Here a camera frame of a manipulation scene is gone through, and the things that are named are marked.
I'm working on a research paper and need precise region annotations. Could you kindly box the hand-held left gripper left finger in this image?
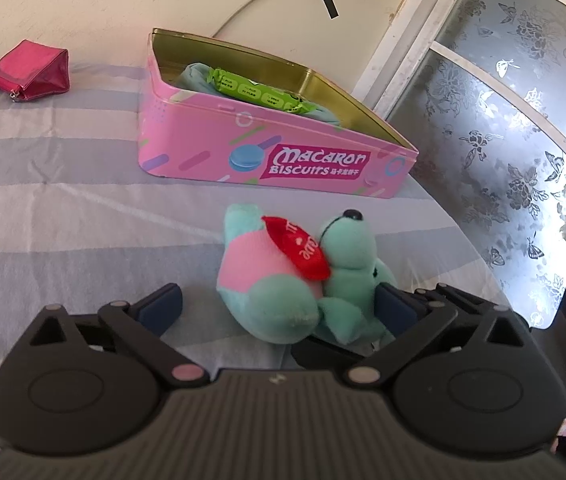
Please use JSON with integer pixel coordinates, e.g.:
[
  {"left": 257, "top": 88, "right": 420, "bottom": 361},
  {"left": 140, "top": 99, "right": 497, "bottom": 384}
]
[{"left": 28, "top": 283, "right": 211, "bottom": 388}]

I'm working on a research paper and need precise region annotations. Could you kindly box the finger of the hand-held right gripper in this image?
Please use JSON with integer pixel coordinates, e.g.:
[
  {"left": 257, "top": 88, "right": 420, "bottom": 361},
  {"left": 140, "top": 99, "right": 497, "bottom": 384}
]
[
  {"left": 405, "top": 281, "right": 514, "bottom": 318},
  {"left": 290, "top": 332, "right": 389, "bottom": 373}
]

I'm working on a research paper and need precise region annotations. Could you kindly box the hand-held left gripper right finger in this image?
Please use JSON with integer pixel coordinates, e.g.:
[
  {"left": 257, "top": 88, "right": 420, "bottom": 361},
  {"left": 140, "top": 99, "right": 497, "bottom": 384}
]
[{"left": 345, "top": 283, "right": 531, "bottom": 388}]

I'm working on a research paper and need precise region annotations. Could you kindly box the teal and pink plush toy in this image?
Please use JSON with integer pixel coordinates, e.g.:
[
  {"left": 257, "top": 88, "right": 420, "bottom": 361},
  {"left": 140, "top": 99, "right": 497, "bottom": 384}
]
[{"left": 215, "top": 202, "right": 399, "bottom": 346}]

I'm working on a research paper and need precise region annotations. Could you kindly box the pink biscuit tin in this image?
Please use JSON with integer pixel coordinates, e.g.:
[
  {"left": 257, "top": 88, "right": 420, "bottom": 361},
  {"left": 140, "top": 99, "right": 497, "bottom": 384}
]
[{"left": 137, "top": 27, "right": 420, "bottom": 201}]

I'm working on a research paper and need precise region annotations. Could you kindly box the grey-green soft pouch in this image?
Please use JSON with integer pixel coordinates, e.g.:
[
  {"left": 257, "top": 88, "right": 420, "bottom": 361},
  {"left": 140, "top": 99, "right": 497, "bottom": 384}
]
[{"left": 173, "top": 62, "right": 349, "bottom": 128}]

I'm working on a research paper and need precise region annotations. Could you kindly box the green snack packet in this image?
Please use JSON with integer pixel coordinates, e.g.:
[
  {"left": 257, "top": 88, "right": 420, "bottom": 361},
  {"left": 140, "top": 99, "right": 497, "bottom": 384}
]
[{"left": 205, "top": 67, "right": 320, "bottom": 115}]

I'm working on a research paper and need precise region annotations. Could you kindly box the magenta zip pouch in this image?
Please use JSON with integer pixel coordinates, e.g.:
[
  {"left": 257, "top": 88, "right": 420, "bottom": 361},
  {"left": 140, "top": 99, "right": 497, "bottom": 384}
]
[{"left": 0, "top": 39, "right": 71, "bottom": 103}]

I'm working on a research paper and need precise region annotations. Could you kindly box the striped blue bedsheet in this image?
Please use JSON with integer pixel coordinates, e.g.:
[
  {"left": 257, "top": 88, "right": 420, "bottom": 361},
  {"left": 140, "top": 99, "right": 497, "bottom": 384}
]
[{"left": 0, "top": 57, "right": 518, "bottom": 480}]

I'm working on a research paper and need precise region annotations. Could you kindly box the frosted floral window pane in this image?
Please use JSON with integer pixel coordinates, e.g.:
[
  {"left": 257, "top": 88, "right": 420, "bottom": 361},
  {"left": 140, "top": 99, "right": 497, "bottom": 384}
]
[
  {"left": 433, "top": 0, "right": 566, "bottom": 128},
  {"left": 389, "top": 52, "right": 566, "bottom": 331}
]

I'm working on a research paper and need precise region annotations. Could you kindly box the white window frame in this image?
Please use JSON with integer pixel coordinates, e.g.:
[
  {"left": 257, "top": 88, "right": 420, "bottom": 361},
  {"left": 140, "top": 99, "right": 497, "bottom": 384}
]
[{"left": 358, "top": 0, "right": 566, "bottom": 133}]

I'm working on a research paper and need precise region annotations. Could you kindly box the grey wall cable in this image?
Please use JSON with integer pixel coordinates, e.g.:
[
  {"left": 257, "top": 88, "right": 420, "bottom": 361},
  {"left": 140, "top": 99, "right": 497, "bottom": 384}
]
[{"left": 212, "top": 0, "right": 304, "bottom": 40}]

